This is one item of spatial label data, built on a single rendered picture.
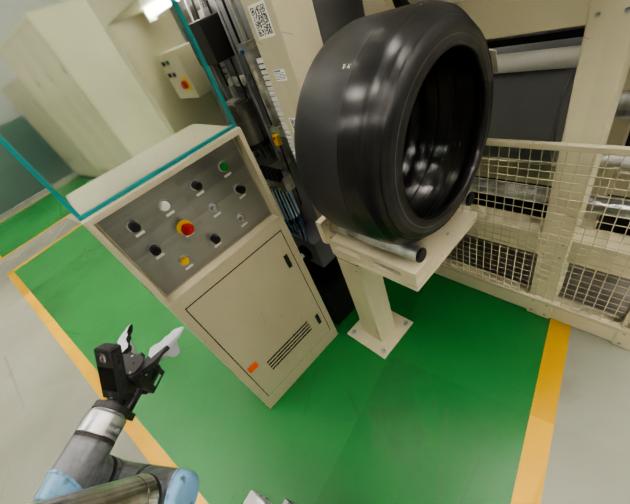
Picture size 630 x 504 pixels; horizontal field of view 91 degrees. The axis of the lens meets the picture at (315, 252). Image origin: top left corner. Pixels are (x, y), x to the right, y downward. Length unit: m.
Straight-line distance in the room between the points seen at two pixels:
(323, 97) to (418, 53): 0.19
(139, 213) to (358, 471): 1.32
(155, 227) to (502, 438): 1.53
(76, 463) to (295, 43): 1.02
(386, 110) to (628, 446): 1.48
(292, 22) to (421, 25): 0.36
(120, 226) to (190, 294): 0.32
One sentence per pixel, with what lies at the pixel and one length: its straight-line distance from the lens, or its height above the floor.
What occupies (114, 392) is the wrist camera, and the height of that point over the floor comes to 1.07.
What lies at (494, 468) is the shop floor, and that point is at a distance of 1.59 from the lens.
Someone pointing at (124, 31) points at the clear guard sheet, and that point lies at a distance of 1.07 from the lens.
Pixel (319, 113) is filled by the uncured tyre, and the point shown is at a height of 1.34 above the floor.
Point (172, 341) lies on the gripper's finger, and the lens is 0.80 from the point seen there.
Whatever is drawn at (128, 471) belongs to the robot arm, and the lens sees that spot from 0.81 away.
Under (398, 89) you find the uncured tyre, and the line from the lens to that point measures 0.66.
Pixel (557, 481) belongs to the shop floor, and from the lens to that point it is 1.62.
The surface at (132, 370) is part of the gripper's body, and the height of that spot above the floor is 1.07.
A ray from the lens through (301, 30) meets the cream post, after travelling 0.99.
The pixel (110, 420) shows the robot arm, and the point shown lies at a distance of 0.78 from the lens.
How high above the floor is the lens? 1.54
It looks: 39 degrees down
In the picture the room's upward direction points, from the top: 23 degrees counter-clockwise
